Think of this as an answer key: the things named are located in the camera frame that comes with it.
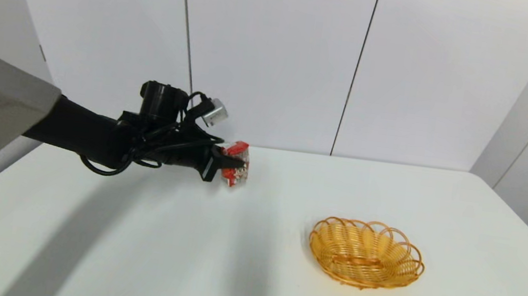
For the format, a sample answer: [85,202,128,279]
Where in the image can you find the red snack packet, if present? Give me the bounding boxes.
[216,139,253,190]

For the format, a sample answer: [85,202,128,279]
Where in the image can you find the yellow woven plastic basket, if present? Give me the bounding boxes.
[303,213,431,296]

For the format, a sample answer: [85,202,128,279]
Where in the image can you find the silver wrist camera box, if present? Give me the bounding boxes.
[200,96,231,129]

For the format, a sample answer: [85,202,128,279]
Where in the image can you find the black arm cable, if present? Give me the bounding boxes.
[77,77,232,190]

